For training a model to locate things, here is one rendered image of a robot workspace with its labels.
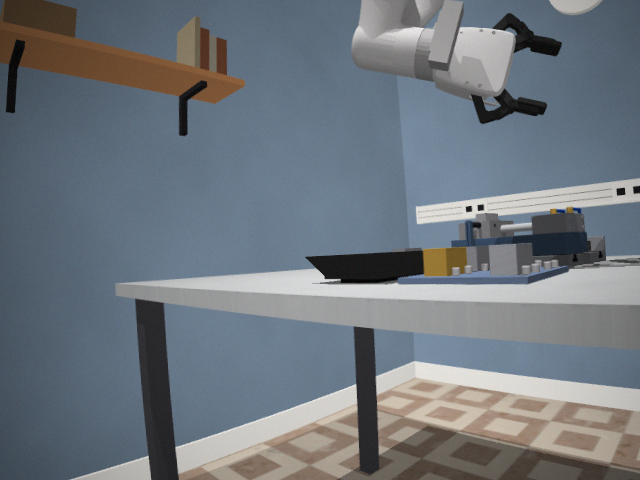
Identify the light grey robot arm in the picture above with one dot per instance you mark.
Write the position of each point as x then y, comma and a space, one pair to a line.
385, 43

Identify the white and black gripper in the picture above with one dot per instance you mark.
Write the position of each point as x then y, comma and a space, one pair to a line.
480, 64

